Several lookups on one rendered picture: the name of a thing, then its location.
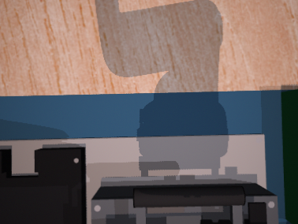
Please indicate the green bin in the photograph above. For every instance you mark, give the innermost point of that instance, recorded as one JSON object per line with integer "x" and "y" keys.
{"x": 289, "y": 116}

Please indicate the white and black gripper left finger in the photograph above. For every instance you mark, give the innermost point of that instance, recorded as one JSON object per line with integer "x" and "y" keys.
{"x": 206, "y": 221}

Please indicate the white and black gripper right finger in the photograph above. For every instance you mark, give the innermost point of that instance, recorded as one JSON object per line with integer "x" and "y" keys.
{"x": 223, "y": 221}

